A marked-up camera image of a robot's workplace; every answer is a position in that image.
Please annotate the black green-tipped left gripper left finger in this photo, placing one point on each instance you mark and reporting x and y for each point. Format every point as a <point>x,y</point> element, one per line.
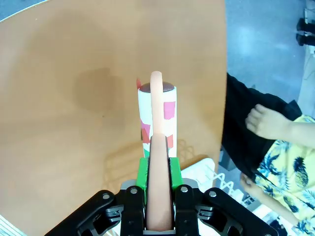
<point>131,204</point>

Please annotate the person's right forearm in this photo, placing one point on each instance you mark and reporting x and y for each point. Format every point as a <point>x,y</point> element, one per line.
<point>275,206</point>

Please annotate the person's right hand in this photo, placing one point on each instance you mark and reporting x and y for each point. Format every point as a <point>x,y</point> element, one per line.
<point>249,185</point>

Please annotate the person in yellow pineapple shirt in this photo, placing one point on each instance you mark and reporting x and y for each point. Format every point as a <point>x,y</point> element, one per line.
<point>246,103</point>

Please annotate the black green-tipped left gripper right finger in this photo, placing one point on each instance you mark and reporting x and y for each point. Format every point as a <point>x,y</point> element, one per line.
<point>184,204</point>

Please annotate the black caster feet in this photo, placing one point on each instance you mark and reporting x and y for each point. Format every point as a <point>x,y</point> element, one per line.
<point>305,24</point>

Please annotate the person's left hand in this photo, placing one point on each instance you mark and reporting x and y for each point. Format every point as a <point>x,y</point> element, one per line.
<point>267,123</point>

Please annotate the person's left forearm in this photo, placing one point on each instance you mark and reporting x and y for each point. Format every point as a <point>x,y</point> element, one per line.
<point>302,134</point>

